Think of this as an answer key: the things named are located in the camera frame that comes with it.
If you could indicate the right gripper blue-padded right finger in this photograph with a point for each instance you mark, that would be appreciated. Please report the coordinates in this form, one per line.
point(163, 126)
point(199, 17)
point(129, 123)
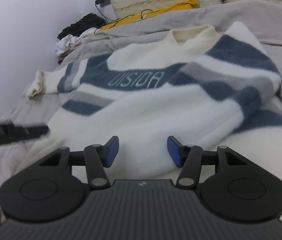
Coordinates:
point(188, 158)

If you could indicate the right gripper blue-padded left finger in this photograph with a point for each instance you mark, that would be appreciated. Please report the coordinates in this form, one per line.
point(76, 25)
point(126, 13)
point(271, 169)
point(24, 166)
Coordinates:
point(97, 157)

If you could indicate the white blue grey striped sweater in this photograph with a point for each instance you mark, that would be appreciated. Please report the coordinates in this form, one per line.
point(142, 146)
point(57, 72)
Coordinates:
point(201, 87)

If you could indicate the white crumpled clothes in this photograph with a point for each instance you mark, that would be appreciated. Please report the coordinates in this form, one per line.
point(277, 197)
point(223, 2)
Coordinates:
point(70, 42)

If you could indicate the black garment pile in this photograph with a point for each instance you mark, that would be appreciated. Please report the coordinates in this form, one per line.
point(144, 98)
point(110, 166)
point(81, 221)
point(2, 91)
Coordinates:
point(86, 22)

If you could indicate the yellow cloth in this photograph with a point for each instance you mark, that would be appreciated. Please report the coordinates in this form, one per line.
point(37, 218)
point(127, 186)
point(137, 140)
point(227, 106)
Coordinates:
point(147, 13)

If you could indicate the grey bed cover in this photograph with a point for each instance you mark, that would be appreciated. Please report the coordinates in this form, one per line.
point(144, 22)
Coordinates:
point(263, 19)

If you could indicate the black wall socket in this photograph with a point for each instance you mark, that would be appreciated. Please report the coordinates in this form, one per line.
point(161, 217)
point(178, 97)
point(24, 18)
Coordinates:
point(102, 3)

